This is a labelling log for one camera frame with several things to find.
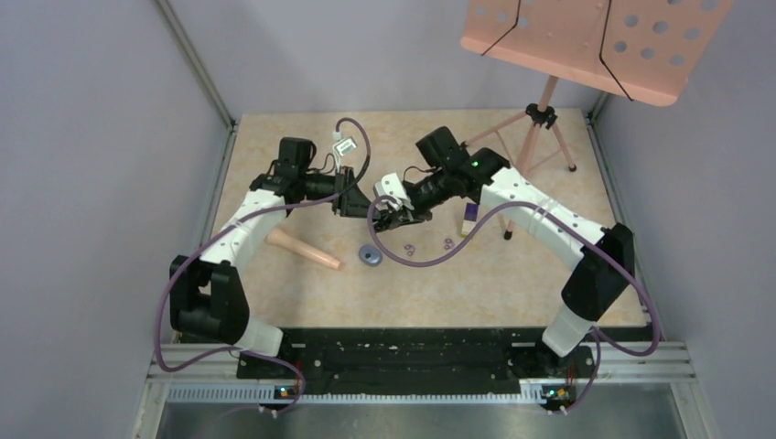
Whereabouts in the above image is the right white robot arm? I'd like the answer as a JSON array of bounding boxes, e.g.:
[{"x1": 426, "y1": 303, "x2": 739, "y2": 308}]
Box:
[{"x1": 373, "y1": 126, "x2": 635, "y2": 377}]

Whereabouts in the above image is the pink music stand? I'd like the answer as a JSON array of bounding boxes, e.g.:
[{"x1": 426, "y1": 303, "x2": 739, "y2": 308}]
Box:
[{"x1": 459, "y1": 0, "x2": 736, "y2": 241}]

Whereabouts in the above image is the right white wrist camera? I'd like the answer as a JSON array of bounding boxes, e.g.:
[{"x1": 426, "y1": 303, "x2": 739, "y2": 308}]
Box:
[{"x1": 372, "y1": 173, "x2": 415, "y2": 211}]

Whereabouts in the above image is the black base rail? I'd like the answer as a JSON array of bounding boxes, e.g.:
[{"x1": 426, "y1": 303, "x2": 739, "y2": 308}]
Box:
[{"x1": 236, "y1": 327, "x2": 595, "y2": 396}]

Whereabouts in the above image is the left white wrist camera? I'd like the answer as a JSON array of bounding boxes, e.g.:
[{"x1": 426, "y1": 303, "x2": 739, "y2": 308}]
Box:
[{"x1": 332, "y1": 133, "x2": 358, "y2": 159}]

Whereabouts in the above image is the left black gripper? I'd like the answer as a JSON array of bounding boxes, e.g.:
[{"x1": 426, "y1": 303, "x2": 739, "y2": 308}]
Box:
[{"x1": 299, "y1": 166, "x2": 382, "y2": 219}]

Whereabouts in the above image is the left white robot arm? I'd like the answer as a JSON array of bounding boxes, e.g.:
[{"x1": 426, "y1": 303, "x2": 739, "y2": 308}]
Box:
[{"x1": 169, "y1": 137, "x2": 369, "y2": 378}]

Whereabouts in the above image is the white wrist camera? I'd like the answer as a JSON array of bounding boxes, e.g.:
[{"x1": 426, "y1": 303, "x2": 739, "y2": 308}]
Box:
[
  {"x1": 372, "y1": 173, "x2": 415, "y2": 211},
  {"x1": 332, "y1": 133, "x2": 358, "y2": 159}
]

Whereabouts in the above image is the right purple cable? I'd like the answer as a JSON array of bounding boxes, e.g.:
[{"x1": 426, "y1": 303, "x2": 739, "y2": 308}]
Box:
[{"x1": 366, "y1": 195, "x2": 662, "y2": 415}]

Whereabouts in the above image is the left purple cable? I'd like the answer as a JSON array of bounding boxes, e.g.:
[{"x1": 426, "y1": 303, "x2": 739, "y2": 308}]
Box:
[{"x1": 155, "y1": 117, "x2": 372, "y2": 419}]

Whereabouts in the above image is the black earbud charging case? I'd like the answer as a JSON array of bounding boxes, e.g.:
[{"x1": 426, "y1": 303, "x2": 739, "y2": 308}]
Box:
[{"x1": 372, "y1": 209, "x2": 392, "y2": 233}]

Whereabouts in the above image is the purple and cream block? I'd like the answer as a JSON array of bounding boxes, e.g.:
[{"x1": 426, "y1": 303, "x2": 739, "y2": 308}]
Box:
[{"x1": 459, "y1": 203, "x2": 479, "y2": 238}]

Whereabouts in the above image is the grey earbud charging case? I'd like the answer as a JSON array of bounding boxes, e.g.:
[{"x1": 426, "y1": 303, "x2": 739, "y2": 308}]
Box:
[{"x1": 358, "y1": 244, "x2": 383, "y2": 267}]

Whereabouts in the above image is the pink tapered wooden leg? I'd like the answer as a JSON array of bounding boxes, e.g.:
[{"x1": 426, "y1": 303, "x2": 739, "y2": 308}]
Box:
[{"x1": 264, "y1": 228, "x2": 342, "y2": 270}]

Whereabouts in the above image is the purple cable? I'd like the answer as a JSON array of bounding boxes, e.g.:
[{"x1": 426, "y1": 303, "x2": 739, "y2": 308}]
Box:
[
  {"x1": 155, "y1": 117, "x2": 372, "y2": 419},
  {"x1": 366, "y1": 195, "x2": 662, "y2": 415}
]

